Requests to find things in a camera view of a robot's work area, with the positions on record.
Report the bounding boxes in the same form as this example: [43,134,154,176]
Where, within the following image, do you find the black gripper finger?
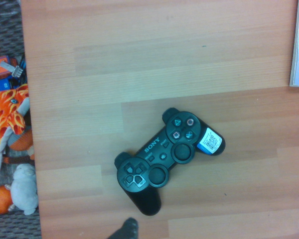
[107,217,140,239]

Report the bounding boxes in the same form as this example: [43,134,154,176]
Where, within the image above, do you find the black Sony gamepad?
[114,107,226,217]

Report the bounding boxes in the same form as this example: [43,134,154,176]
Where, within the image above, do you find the dark woven basket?
[0,0,43,239]

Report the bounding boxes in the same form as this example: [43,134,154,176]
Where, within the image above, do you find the grey plush toy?
[9,163,38,216]

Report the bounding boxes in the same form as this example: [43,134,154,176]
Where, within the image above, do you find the orange knitted plush toy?
[2,125,35,164]

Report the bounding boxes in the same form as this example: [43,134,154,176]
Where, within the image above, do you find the orange flame-pattern plush toy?
[0,84,30,191]

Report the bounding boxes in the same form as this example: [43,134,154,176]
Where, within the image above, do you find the blue toy block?
[0,78,17,96]

